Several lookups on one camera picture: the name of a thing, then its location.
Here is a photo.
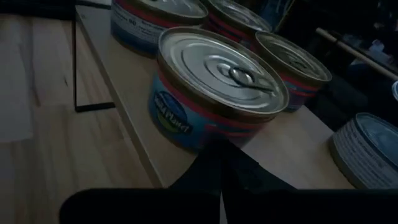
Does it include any light wooden bar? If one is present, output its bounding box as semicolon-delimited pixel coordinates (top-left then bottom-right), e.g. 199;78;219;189
315;27;398;81

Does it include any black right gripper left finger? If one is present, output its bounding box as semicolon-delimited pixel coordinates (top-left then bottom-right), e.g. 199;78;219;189
58;139;223;224

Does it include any green white tuna can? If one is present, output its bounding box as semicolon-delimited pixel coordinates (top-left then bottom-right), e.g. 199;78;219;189
328;112;398;190

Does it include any blue red salmon can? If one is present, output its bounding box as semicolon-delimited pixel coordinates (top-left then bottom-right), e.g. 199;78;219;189
253;30;333;113
110;0;209;59
200;0;273;47
148;26;290;153

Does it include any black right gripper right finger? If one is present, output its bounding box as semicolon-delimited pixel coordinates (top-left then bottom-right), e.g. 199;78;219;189
219;139;398;224

